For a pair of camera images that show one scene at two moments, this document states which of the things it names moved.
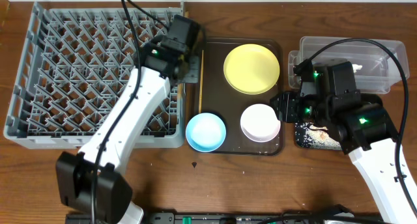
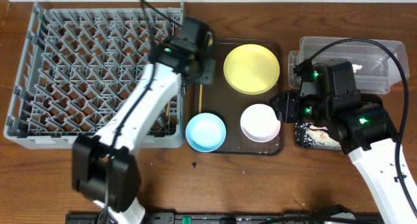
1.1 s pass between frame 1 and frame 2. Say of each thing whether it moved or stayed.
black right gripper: stayed
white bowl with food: stayed
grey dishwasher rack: stayed
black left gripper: moved
